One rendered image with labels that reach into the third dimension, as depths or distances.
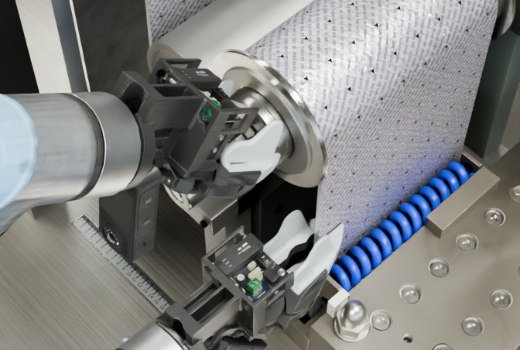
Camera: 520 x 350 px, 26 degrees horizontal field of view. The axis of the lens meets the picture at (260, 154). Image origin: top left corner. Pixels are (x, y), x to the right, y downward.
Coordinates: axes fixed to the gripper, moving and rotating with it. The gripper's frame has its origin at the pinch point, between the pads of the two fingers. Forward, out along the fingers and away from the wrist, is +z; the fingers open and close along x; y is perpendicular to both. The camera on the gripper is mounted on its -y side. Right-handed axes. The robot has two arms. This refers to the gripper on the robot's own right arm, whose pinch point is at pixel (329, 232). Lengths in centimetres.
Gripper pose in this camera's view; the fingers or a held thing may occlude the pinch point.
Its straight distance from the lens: 113.9
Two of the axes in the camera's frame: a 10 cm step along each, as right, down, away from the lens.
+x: -6.9, -6.0, 4.1
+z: 7.3, -5.7, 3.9
